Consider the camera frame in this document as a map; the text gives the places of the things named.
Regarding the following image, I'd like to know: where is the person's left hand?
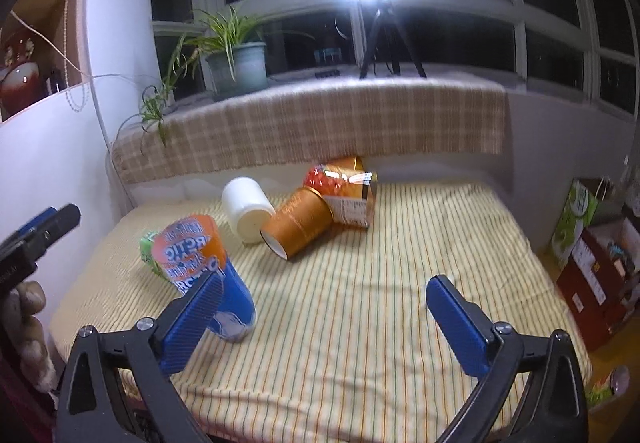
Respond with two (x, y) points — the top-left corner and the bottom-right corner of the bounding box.
(0, 279), (58, 395)

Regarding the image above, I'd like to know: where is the colourful packet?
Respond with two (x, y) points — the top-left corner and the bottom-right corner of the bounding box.
(586, 365), (631, 413)

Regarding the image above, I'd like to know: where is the wooden shelf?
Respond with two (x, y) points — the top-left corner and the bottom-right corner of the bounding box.
(0, 0), (97, 124)

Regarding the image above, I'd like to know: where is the green cup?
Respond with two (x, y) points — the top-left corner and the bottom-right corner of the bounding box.
(139, 231), (168, 277)

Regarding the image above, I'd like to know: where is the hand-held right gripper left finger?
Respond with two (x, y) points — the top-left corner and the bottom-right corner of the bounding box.
(56, 270), (224, 443)

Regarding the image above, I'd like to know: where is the potted spider plant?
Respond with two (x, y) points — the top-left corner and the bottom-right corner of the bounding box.
(112, 0), (316, 154)

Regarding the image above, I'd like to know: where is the striped bed sheet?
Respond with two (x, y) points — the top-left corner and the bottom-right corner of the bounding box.
(47, 180), (593, 440)

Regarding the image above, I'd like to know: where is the black tripod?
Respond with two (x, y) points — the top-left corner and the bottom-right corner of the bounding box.
(358, 0), (427, 80)

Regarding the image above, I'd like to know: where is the blue and orange printed cup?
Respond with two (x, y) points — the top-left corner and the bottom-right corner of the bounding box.
(151, 214), (257, 343)

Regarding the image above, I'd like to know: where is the red cardboard box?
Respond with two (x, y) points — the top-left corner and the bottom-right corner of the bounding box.
(556, 218), (640, 352)

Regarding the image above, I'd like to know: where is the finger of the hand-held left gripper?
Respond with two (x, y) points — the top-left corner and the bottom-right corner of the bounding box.
(0, 206), (58, 250)
(10, 204), (82, 269)

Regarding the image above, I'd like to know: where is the green paper bag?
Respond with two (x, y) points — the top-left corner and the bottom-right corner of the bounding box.
(550, 178), (617, 270)

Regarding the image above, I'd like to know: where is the white bead string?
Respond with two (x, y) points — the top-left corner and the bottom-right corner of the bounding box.
(64, 0), (90, 112)

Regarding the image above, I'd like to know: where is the red and gold snack box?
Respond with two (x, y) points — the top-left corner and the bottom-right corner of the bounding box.
(303, 155), (378, 229)

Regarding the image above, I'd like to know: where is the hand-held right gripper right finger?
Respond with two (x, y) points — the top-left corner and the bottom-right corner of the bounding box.
(426, 274), (591, 443)

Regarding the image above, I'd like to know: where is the white cable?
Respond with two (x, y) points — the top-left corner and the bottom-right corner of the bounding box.
(11, 9), (132, 211)

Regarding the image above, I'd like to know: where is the plaid blanket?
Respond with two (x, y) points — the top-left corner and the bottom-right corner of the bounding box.
(111, 82), (507, 184)

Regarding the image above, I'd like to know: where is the white cup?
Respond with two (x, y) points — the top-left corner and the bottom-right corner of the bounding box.
(221, 177), (277, 245)

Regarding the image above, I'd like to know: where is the red round jar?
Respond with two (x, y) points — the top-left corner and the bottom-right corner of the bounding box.
(0, 60), (44, 118)

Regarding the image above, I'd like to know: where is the white window frame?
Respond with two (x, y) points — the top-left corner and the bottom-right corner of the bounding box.
(150, 0), (640, 124)

